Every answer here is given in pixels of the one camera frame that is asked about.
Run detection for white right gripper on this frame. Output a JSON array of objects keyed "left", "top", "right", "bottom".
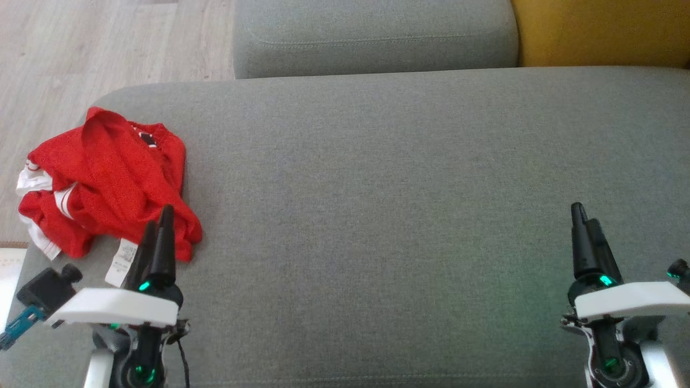
[{"left": 561, "top": 202, "right": 690, "bottom": 345}]

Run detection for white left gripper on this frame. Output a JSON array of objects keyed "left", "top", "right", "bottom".
[{"left": 46, "top": 204, "right": 189, "bottom": 345}]

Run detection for red Bulls 23 shorts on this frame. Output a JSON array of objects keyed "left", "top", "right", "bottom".
[{"left": 81, "top": 107, "right": 203, "bottom": 262}]

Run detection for red Bulls 23 jersey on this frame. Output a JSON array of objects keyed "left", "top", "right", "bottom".
[{"left": 16, "top": 145, "right": 139, "bottom": 289}]

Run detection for large grey sofa chaise cushion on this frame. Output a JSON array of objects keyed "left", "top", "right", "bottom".
[{"left": 0, "top": 66, "right": 690, "bottom": 388}]

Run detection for yellow sofa backrest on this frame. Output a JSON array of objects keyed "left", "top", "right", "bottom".
[{"left": 509, "top": 0, "right": 690, "bottom": 69}]

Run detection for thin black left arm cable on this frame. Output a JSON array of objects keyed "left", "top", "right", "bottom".
[{"left": 174, "top": 331, "right": 191, "bottom": 388}]

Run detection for blue left camera plug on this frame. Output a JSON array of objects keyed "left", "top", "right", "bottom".
[{"left": 0, "top": 304, "right": 45, "bottom": 351}]

